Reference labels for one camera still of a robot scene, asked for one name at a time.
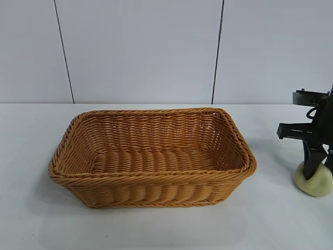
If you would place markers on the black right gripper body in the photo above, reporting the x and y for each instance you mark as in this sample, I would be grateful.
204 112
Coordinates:
323 127

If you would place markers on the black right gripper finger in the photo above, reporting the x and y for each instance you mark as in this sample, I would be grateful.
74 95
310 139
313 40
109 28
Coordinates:
329 157
314 159

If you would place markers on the pale yellow egg yolk pastry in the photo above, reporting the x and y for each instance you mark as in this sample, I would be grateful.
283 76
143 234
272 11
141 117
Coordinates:
317 187

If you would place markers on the tan woven wicker basket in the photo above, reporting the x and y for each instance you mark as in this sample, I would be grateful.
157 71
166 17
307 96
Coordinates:
156 187

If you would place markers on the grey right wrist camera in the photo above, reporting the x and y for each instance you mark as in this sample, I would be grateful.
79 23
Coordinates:
299 98

